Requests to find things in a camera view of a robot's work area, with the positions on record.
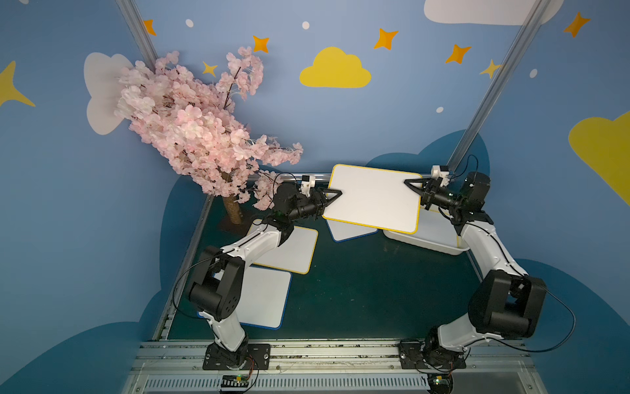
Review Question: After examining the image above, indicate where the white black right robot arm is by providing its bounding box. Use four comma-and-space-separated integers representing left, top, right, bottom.
404, 172, 547, 363

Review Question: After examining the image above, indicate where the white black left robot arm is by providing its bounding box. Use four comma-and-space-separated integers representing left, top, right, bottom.
183, 182, 343, 356

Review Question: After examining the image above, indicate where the blue-framed whiteboard near box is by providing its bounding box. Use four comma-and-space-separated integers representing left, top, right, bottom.
326, 220, 378, 243

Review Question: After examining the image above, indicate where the white plastic storage box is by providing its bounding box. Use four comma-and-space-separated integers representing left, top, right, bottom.
383, 206, 469, 255

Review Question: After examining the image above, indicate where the blue-framed whiteboard front left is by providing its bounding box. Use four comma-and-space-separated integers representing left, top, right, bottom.
197, 264, 293, 331

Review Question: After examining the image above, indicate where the pink artificial blossom tree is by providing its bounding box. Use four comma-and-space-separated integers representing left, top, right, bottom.
115, 47, 304, 211

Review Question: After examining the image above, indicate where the right round circuit board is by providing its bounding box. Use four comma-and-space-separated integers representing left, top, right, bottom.
428, 374, 454, 394

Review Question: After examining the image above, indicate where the left green circuit board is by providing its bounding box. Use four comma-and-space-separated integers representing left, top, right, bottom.
219, 374, 254, 393

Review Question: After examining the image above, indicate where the horizontal aluminium back rail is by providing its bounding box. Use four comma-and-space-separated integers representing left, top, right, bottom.
247, 172, 455, 183

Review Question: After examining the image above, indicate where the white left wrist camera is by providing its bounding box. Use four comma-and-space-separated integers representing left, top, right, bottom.
300, 175, 317, 198

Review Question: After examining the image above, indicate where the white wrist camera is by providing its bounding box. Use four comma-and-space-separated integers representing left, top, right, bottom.
431, 165, 450, 180
300, 175, 317, 198

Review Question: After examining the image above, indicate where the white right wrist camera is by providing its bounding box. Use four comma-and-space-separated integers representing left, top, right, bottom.
431, 165, 450, 180

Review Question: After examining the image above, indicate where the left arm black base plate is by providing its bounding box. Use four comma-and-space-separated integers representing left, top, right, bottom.
202, 343, 271, 370

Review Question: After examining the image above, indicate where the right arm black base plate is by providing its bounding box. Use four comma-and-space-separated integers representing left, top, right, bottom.
397, 340, 467, 373

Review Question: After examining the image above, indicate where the right aluminium corner post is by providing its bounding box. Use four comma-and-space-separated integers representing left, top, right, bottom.
447, 0, 552, 172

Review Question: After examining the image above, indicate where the aluminium corner post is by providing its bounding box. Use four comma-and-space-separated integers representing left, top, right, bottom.
447, 0, 552, 172
116, 0, 158, 70

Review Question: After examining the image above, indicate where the aluminium front rail frame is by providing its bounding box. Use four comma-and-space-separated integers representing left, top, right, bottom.
122, 339, 546, 393

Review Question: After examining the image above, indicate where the left aluminium corner post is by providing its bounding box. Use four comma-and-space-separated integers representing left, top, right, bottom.
116, 0, 158, 70

